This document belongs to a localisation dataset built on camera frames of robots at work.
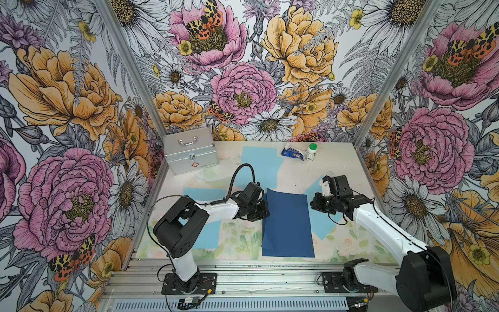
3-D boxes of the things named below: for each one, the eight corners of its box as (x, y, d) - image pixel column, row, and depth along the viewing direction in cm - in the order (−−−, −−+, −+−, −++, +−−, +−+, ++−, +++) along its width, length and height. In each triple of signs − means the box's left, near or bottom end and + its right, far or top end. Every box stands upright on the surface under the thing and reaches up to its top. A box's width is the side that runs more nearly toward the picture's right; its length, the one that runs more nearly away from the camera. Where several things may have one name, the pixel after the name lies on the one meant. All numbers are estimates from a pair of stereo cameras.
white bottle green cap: (306, 161, 116) (310, 149, 108) (305, 155, 119) (308, 143, 112) (314, 161, 116) (318, 149, 108) (312, 155, 119) (316, 143, 112)
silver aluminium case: (176, 180, 108) (166, 159, 95) (170, 152, 121) (160, 131, 108) (220, 166, 114) (216, 145, 101) (209, 141, 128) (204, 120, 115)
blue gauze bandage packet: (281, 154, 120) (282, 150, 117) (283, 149, 123) (284, 145, 120) (303, 160, 117) (304, 156, 114) (305, 154, 120) (306, 151, 117)
